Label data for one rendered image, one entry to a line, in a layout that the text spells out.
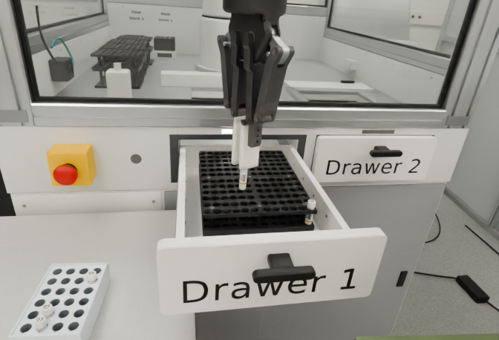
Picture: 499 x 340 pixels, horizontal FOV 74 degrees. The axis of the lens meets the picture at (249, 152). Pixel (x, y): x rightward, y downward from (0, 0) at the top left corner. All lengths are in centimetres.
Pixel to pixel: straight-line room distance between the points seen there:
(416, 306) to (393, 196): 93
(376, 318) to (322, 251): 81
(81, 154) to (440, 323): 155
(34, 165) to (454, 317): 168
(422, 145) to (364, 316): 59
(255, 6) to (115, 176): 49
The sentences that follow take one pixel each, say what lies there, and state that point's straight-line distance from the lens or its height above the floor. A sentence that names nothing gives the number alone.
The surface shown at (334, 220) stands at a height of 89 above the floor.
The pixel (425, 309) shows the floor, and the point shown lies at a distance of 180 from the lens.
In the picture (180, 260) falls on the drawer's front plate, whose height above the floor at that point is 91.
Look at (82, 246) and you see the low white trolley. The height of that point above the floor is 76.
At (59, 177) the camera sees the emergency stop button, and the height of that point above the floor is 88.
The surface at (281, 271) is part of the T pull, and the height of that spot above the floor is 91.
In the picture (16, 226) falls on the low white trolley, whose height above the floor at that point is 76.
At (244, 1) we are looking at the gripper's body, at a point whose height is 119.
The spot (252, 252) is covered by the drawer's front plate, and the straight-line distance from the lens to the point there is 42.
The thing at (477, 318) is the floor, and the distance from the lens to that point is 190.
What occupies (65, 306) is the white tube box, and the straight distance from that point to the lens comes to 56.
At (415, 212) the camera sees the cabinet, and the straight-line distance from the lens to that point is 100.
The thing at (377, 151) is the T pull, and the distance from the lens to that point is 77.
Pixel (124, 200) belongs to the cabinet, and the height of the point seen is 77.
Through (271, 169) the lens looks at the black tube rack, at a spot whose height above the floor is 90.
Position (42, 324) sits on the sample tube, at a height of 80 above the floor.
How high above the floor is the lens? 119
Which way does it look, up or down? 25 degrees down
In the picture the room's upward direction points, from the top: 4 degrees clockwise
